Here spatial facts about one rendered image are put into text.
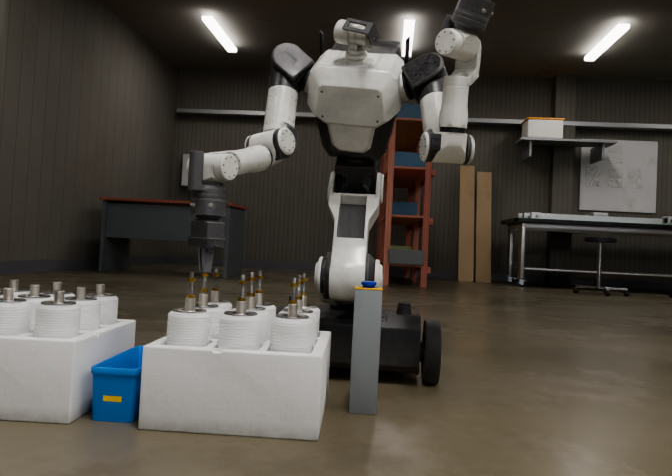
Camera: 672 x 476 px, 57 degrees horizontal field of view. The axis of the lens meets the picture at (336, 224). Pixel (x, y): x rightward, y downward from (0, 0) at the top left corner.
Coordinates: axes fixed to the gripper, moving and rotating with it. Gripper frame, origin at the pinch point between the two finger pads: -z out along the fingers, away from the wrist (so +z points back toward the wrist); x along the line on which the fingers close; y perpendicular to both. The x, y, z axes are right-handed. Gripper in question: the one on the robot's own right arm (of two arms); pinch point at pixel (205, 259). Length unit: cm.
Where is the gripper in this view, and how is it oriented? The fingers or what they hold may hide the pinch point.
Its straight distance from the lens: 156.0
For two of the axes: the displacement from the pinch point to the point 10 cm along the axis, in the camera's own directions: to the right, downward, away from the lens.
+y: -7.2, -0.6, -6.9
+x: -6.9, -0.1, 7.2
